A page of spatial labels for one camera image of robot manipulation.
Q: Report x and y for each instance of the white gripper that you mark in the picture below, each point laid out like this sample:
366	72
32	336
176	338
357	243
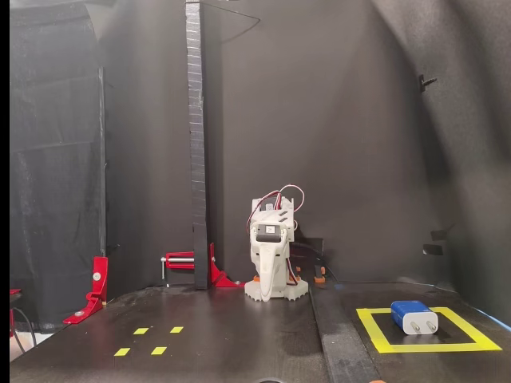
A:
267	251

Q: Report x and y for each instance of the blue white USB charger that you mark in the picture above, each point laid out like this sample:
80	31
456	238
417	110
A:
411	315

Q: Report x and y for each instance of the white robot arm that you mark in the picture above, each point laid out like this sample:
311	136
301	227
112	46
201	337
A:
295	290

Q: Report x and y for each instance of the red screw clamp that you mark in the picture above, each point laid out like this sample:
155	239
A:
179	255

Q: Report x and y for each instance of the black table strip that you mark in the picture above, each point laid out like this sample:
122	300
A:
339	343

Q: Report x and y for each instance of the small yellow tape marker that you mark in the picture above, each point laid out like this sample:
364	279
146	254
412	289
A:
141	331
122	352
159	350
177	330

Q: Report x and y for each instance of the black tape piece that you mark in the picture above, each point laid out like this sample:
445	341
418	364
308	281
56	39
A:
439	234
433	249

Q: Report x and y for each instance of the yellow tape square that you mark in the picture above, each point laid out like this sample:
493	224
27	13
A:
439	348

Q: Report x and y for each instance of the black cloth curtain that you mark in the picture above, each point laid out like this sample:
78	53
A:
56	159

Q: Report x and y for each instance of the black curtain clip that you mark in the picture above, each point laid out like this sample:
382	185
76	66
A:
422	83

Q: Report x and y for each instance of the red metal corner bracket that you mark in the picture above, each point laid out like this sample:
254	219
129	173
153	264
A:
217	277

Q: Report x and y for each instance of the black vertical post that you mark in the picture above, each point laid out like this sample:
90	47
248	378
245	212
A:
197	119

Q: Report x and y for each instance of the red metal angle bracket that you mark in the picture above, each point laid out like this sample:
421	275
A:
100	275

